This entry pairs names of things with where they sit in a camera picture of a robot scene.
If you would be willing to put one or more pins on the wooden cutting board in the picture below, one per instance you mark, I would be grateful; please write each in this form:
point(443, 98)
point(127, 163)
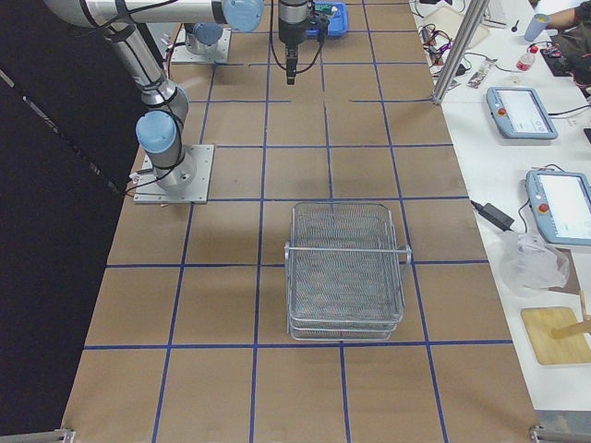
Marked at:
point(556, 335)

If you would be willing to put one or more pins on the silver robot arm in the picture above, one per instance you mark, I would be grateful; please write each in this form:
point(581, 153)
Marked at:
point(297, 21)
point(174, 164)

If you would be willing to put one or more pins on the red cap plastic bottle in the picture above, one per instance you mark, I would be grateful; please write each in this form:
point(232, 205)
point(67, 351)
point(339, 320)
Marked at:
point(526, 61)

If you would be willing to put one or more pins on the blue plastic tray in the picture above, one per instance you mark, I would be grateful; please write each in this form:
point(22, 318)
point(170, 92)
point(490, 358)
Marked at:
point(331, 27)

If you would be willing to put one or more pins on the wire mesh shelf basket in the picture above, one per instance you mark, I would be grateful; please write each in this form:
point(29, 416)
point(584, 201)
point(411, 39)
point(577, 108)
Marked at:
point(343, 272)

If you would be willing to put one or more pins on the teach pendant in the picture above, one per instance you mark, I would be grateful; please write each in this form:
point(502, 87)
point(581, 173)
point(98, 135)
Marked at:
point(560, 204)
point(519, 113)

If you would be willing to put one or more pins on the near teach pendant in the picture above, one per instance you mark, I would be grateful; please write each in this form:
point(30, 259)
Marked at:
point(560, 204)

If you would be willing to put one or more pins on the black power adapter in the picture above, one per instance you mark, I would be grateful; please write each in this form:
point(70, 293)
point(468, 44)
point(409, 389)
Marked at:
point(492, 214)

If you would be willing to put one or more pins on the clear plastic bag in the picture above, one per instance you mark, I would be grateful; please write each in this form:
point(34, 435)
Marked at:
point(527, 260)

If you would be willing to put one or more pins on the far teach pendant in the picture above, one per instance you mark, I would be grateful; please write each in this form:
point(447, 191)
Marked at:
point(519, 113)

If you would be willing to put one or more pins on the blue paper cup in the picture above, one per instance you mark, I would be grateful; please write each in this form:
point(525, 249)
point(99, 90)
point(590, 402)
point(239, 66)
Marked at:
point(537, 24)

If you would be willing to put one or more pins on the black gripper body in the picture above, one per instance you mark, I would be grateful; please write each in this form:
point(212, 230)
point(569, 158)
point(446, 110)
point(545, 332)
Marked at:
point(291, 31)

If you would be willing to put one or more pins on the aluminium frame post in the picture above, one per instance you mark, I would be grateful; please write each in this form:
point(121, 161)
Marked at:
point(466, 32)

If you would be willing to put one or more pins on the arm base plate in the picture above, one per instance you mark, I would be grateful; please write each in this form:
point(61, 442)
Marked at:
point(191, 51)
point(188, 182)

